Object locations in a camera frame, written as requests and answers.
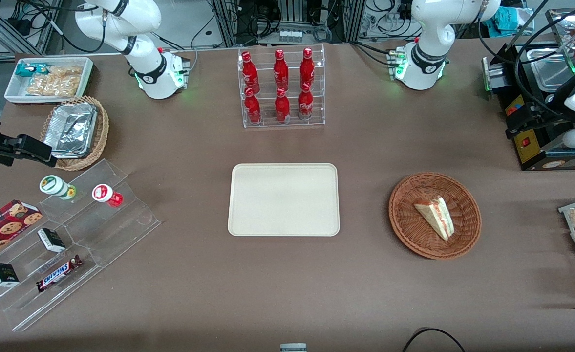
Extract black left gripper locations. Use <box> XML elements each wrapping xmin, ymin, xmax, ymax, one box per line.
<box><xmin>506</xmin><ymin>95</ymin><xmax>569</xmax><ymax>140</ymax></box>

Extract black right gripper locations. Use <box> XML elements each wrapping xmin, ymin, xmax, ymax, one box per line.
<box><xmin>0</xmin><ymin>112</ymin><xmax>57</xmax><ymax>167</ymax></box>

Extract triangular sandwich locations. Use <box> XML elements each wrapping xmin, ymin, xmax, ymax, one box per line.
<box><xmin>413</xmin><ymin>197</ymin><xmax>455</xmax><ymax>241</ymax></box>

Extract light wicker basket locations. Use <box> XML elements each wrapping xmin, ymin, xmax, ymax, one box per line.
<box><xmin>40</xmin><ymin>96</ymin><xmax>110</xmax><ymax>171</ymax></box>

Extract brown wicker basket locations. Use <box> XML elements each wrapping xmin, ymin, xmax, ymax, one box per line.
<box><xmin>388</xmin><ymin>172</ymin><xmax>482</xmax><ymax>260</ymax></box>

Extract beige plastic tray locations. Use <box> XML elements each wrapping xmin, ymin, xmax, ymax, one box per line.
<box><xmin>227</xmin><ymin>163</ymin><xmax>341</xmax><ymax>238</ymax></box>

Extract black food warmer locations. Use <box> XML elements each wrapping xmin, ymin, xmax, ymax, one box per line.
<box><xmin>482</xmin><ymin>7</ymin><xmax>575</xmax><ymax>172</ymax></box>

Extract stacked foil containers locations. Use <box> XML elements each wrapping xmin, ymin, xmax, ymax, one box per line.
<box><xmin>43</xmin><ymin>102</ymin><xmax>98</xmax><ymax>159</ymax></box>

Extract green lid cup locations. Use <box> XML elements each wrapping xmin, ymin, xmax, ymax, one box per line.
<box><xmin>39</xmin><ymin>175</ymin><xmax>78</xmax><ymax>201</ymax></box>

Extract steel warmer pan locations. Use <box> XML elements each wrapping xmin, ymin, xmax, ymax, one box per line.
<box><xmin>529</xmin><ymin>48</ymin><xmax>575</xmax><ymax>92</ymax></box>

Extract white rectangular bin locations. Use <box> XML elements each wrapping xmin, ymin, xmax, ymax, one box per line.
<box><xmin>4</xmin><ymin>57</ymin><xmax>94</xmax><ymax>104</ymax></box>

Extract clear bag of crackers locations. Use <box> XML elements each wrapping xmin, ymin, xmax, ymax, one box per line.
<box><xmin>25</xmin><ymin>73</ymin><xmax>80</xmax><ymax>97</ymax></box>
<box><xmin>36</xmin><ymin>65</ymin><xmax>84</xmax><ymax>81</ymax></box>

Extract teal snack packet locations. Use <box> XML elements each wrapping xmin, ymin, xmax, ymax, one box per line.
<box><xmin>15</xmin><ymin>63</ymin><xmax>48</xmax><ymax>78</ymax></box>

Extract red lid cup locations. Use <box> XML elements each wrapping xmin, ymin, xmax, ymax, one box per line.
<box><xmin>92</xmin><ymin>183</ymin><xmax>124</xmax><ymax>208</ymax></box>

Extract red cookie box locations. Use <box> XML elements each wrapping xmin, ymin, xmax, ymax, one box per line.
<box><xmin>0</xmin><ymin>199</ymin><xmax>43</xmax><ymax>267</ymax></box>

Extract small black box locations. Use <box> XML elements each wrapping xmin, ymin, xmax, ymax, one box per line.
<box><xmin>37</xmin><ymin>228</ymin><xmax>66</xmax><ymax>253</ymax></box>
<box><xmin>0</xmin><ymin>263</ymin><xmax>20</xmax><ymax>287</ymax></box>

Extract clear acrylic stepped display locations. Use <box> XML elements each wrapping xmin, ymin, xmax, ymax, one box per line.
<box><xmin>0</xmin><ymin>159</ymin><xmax>162</xmax><ymax>333</ymax></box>

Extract snickers chocolate bar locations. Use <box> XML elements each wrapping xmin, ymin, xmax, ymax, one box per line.
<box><xmin>36</xmin><ymin>255</ymin><xmax>84</xmax><ymax>293</ymax></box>

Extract red cola bottle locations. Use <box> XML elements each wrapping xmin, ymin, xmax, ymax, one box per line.
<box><xmin>298</xmin><ymin>83</ymin><xmax>314</xmax><ymax>121</ymax></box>
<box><xmin>244</xmin><ymin>87</ymin><xmax>262</xmax><ymax>124</ymax></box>
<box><xmin>242</xmin><ymin>51</ymin><xmax>260</xmax><ymax>93</ymax></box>
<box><xmin>300</xmin><ymin>47</ymin><xmax>315</xmax><ymax>88</ymax></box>
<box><xmin>274</xmin><ymin>49</ymin><xmax>289</xmax><ymax>91</ymax></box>
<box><xmin>275</xmin><ymin>87</ymin><xmax>291</xmax><ymax>123</ymax></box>

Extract clear acrylic bottle rack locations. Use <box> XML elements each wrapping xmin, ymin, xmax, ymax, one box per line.
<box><xmin>237</xmin><ymin>44</ymin><xmax>326</xmax><ymax>129</ymax></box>

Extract black cable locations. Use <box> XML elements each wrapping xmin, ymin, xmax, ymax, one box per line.
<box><xmin>402</xmin><ymin>328</ymin><xmax>466</xmax><ymax>352</ymax></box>

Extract aluminium frame rack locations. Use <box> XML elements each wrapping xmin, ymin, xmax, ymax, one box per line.
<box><xmin>212</xmin><ymin>0</ymin><xmax>368</xmax><ymax>47</ymax></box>

